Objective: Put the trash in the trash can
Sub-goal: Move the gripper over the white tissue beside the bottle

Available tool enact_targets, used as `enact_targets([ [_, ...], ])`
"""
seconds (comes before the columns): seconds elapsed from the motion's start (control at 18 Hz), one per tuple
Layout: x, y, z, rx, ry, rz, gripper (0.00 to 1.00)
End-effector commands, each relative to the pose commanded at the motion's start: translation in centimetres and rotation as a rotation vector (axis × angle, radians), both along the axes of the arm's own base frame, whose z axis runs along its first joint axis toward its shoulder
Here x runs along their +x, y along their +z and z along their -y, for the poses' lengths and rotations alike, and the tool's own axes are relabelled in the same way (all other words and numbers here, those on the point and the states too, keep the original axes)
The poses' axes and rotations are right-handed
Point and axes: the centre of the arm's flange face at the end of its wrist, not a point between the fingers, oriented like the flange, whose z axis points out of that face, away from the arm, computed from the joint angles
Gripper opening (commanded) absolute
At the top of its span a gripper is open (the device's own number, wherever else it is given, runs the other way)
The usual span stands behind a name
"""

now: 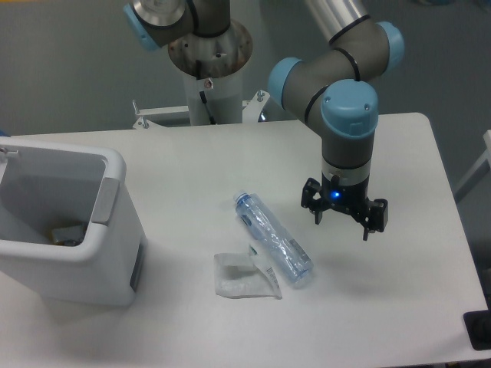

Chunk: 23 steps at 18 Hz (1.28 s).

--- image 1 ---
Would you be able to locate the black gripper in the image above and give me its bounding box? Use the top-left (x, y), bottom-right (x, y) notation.
top-left (301, 175), bottom-right (388, 241)

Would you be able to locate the clear plastic water bottle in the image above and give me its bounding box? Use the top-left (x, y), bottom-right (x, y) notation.
top-left (233, 191), bottom-right (314, 288)

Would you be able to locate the clear plastic wrapper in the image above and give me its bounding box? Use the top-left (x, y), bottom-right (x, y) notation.
top-left (213, 246), bottom-right (282, 300)

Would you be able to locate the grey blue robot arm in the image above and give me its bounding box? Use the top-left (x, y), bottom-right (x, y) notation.
top-left (124, 1), bottom-right (405, 234)

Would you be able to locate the trash inside can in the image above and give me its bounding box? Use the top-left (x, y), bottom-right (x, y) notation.
top-left (50, 222), bottom-right (87, 247)

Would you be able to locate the white trash can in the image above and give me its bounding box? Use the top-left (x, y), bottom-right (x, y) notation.
top-left (1, 137), bottom-right (147, 306)

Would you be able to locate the black clamp at table edge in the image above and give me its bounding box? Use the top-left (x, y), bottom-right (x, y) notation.
top-left (463, 310), bottom-right (490, 351)

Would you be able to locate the white pedestal base bracket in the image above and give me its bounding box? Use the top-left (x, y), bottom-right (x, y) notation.
top-left (132, 90), bottom-right (270, 130)

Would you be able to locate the white frame at right edge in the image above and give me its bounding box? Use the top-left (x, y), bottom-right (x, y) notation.
top-left (453, 130), bottom-right (490, 203)

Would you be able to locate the black cable on pedestal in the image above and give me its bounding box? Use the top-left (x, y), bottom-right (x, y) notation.
top-left (195, 59), bottom-right (216, 125)

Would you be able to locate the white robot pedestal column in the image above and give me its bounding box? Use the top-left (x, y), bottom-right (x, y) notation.
top-left (168, 20), bottom-right (253, 126)

